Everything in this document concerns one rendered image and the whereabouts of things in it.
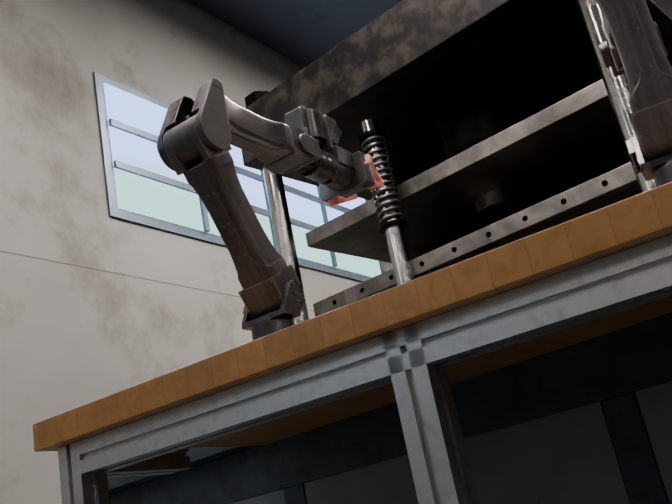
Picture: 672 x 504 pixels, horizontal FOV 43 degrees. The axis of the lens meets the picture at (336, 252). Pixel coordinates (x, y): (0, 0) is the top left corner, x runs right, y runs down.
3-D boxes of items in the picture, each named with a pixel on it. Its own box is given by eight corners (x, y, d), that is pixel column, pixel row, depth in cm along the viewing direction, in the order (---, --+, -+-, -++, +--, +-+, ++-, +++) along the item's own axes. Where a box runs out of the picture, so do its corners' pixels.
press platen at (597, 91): (616, 91, 214) (610, 74, 216) (307, 247, 278) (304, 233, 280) (707, 151, 266) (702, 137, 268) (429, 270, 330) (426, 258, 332)
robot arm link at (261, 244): (277, 315, 132) (180, 126, 128) (311, 302, 129) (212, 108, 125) (258, 331, 127) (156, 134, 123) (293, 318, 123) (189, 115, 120)
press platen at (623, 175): (641, 177, 204) (635, 159, 205) (315, 318, 268) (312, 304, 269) (735, 224, 259) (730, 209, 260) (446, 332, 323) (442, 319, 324)
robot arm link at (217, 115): (277, 150, 151) (150, 93, 127) (316, 130, 147) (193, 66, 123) (288, 212, 147) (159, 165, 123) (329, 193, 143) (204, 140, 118)
